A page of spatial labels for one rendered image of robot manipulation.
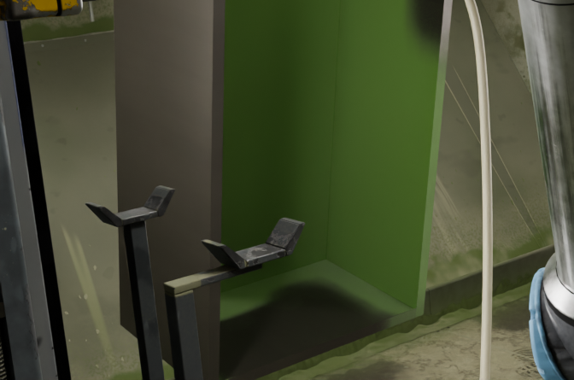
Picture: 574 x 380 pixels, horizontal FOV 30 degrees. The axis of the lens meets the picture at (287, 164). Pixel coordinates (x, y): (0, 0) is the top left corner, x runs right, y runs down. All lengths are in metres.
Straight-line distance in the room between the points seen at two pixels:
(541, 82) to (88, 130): 2.33
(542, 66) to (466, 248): 2.70
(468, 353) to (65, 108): 1.44
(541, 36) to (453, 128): 2.93
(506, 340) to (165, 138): 1.71
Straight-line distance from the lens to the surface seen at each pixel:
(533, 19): 1.05
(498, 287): 3.82
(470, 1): 1.76
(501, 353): 3.38
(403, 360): 3.36
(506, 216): 3.93
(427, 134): 2.37
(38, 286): 1.37
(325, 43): 2.52
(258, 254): 0.81
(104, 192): 3.20
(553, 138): 1.13
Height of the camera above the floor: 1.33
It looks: 12 degrees down
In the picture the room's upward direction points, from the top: 5 degrees counter-clockwise
